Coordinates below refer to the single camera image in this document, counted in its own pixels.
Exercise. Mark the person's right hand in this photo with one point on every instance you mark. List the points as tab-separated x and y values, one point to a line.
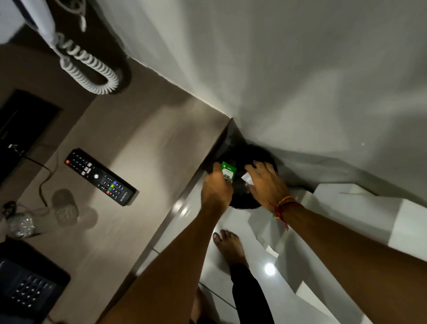
268	185

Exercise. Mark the person's left hand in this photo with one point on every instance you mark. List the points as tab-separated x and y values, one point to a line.
216	193

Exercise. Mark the person's right thumb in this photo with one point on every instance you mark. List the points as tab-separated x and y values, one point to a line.
255	193

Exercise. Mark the person's left fingers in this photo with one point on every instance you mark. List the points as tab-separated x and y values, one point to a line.
218	177

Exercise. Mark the green small packet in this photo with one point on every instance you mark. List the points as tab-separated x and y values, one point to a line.
229	171

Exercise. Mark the white tissue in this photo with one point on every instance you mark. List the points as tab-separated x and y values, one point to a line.
247	178

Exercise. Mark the person's right forearm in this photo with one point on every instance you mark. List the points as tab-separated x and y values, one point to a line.
353	263

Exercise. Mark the person's left forearm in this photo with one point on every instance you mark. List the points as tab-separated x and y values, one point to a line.
166	267

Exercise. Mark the black round trash bin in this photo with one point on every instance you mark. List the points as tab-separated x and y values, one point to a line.
242	195

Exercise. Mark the person's right foot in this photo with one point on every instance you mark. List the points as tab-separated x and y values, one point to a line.
230	247

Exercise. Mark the person's right leg black trousers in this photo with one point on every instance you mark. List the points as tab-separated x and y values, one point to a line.
250	297

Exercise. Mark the black remote control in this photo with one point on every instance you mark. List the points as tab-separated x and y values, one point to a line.
100	177

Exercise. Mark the black electronic device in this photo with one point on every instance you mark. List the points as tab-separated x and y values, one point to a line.
20	133

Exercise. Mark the black desk telephone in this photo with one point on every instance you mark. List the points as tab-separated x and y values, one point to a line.
26	283

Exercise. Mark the white handset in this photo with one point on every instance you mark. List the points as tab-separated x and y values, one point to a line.
36	16

